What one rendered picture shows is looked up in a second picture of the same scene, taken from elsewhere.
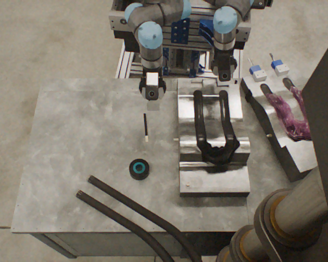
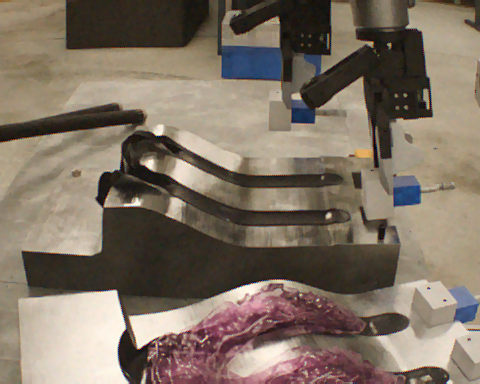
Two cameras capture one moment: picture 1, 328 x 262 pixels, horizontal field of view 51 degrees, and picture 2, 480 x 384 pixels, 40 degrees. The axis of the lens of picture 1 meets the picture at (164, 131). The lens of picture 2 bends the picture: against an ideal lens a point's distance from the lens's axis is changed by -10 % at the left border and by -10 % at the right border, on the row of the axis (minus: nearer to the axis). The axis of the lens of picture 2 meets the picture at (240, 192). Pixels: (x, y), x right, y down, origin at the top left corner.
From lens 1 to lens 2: 149 cm
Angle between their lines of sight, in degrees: 67
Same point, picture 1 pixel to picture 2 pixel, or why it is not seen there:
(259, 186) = not seen: hidden behind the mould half
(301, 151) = (84, 316)
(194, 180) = (82, 183)
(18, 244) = not seen: hidden behind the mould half
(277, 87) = (400, 351)
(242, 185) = (42, 241)
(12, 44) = not seen: outside the picture
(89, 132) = (242, 118)
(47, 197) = (121, 96)
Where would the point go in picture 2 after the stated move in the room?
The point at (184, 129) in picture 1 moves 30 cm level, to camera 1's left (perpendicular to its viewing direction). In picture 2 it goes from (208, 147) to (220, 84)
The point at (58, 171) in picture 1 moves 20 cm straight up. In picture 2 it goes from (165, 100) to (165, 17)
